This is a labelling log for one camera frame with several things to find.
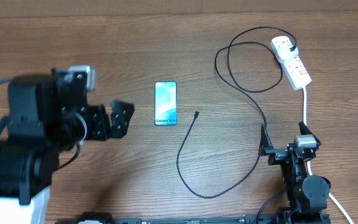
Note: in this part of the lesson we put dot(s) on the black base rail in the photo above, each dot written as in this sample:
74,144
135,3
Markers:
102,218

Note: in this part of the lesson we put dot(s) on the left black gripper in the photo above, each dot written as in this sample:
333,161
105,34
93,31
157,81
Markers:
119,122

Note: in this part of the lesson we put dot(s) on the white power strip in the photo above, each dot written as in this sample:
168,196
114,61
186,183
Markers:
295,71

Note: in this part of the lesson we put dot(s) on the blue Galaxy smartphone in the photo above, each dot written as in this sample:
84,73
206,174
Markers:
165,104

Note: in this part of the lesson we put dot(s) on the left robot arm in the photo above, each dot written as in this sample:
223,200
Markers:
48,114

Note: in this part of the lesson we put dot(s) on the white USB charger plug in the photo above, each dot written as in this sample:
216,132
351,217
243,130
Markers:
284,54

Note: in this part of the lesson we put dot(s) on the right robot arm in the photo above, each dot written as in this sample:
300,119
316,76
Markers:
307,194

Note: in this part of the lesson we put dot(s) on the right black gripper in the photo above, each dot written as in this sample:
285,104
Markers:
277,154

